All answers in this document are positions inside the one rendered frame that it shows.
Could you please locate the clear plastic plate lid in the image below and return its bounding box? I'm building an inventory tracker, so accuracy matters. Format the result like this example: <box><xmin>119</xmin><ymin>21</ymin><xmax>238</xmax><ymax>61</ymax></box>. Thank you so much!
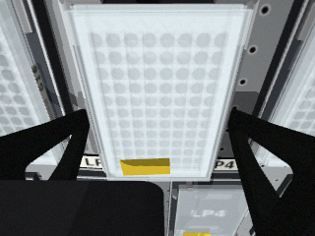
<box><xmin>173</xmin><ymin>185</ymin><xmax>248</xmax><ymax>236</ymax></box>

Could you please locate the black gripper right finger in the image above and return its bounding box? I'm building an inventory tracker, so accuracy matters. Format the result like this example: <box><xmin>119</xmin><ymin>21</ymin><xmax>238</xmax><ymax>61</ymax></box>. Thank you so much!
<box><xmin>227</xmin><ymin>109</ymin><xmax>315</xmax><ymax>236</ymax></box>

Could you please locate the white translucent plate lid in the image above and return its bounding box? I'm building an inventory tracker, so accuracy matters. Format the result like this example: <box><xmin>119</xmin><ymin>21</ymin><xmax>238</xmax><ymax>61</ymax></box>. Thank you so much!
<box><xmin>63</xmin><ymin>7</ymin><xmax>254</xmax><ymax>182</ymax></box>

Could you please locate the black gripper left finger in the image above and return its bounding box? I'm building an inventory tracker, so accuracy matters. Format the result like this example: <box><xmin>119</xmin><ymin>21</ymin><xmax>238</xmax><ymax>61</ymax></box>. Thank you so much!
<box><xmin>0</xmin><ymin>109</ymin><xmax>90</xmax><ymax>180</ymax></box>

